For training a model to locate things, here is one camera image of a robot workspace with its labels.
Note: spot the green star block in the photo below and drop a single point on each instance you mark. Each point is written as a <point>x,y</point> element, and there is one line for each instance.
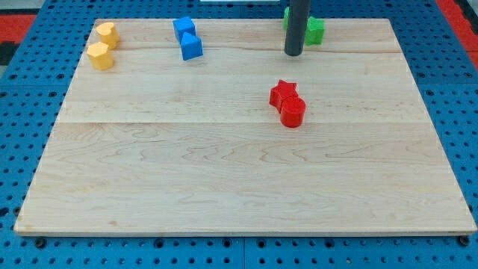
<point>314,31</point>

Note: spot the blue cube block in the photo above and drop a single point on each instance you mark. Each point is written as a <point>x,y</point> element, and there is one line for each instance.
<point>183,25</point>

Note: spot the blue triangular block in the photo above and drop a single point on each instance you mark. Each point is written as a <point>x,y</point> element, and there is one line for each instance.
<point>191,46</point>

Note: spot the green block behind rod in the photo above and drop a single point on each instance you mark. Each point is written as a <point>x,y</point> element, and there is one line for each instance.
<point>285,18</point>

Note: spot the light wooden board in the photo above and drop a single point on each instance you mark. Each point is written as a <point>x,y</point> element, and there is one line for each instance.
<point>157,146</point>

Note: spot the red cylinder block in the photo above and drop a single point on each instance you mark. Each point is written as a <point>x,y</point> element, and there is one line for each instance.
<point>292,112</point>

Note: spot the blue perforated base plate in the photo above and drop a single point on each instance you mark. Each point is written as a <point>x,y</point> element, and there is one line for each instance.
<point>37,78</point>

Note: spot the yellow heart block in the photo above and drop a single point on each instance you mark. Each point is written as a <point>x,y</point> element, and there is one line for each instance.
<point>108,34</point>

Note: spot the red star block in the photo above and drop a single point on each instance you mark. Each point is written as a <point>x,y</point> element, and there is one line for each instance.
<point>281,92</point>

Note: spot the yellow hexagon block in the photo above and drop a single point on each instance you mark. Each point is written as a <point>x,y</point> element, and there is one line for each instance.
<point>100,56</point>

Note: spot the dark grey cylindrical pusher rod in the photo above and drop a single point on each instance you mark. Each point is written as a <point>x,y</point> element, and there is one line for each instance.
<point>297,24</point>

